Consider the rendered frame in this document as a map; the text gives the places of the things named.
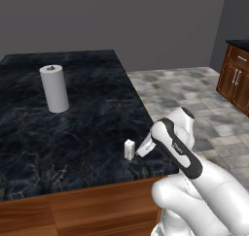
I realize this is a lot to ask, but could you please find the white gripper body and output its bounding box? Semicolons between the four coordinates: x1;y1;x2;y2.
135;132;159;158

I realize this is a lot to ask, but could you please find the white boxed drink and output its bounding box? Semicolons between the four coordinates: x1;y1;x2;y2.
124;138;136;161

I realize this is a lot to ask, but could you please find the brown wooden cabinet run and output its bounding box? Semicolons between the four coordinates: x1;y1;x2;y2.
215;39;249;118

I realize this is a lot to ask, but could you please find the brown wooden kitchen island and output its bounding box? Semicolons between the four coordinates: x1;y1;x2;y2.
0;50;180;236

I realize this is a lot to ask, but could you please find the white paper towel roll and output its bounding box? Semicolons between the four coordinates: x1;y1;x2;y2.
39;64;70;114

